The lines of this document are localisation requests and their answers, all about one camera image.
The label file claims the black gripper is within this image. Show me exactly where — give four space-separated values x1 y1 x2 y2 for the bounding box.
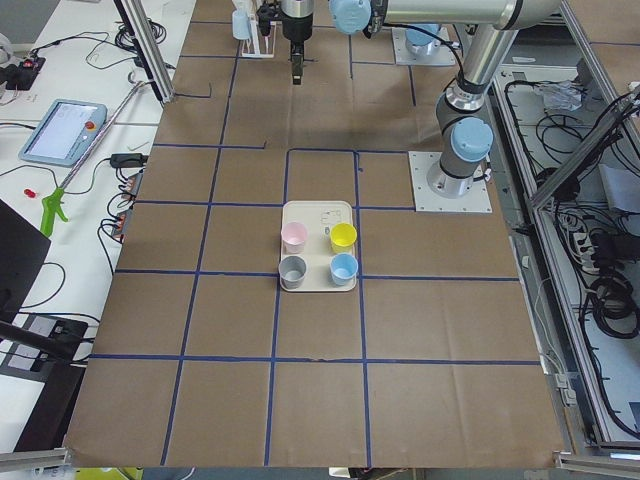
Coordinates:
280 0 314 85

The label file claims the light blue plastic cup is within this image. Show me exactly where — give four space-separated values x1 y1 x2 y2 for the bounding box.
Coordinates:
232 9 251 41

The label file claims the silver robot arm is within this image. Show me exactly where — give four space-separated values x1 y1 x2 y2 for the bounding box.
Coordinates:
328 0 559 199

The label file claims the pink plastic cup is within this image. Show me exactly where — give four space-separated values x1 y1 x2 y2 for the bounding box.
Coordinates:
281 221 308 254

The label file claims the yellow plastic cup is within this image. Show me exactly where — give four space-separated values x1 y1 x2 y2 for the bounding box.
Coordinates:
329 223 358 254

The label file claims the grey plastic cup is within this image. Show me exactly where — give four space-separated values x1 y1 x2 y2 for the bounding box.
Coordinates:
278 255 307 290

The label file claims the sky blue plastic cup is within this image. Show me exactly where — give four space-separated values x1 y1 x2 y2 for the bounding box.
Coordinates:
330 253 359 286

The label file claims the white serving tray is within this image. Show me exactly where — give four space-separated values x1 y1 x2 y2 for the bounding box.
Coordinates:
280 200 357 293

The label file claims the black power adapter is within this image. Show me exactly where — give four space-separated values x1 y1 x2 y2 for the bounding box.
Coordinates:
109 153 148 169

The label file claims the teach pendant tablet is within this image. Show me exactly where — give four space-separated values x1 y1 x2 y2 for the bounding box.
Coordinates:
18 99 107 167

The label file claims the metal rod with claw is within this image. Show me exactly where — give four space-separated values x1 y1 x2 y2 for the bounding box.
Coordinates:
40 81 149 238

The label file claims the black computer monitor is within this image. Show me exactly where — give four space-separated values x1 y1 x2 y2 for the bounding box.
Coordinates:
1 201 80 360

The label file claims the white wire cup rack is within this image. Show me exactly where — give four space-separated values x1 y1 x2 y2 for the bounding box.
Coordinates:
240 1 277 59

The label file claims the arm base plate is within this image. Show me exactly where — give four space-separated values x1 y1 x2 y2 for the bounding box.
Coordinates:
408 151 493 214
392 27 456 67

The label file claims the aluminium frame post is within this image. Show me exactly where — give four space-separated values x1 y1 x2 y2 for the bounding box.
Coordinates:
114 0 175 104

